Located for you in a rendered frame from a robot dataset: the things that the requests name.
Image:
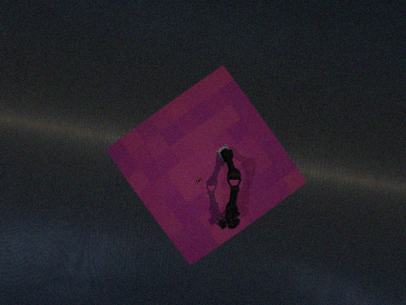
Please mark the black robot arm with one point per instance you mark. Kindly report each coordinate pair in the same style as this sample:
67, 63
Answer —
233, 174

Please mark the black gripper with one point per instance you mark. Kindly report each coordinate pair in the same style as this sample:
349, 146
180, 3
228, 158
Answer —
222, 224

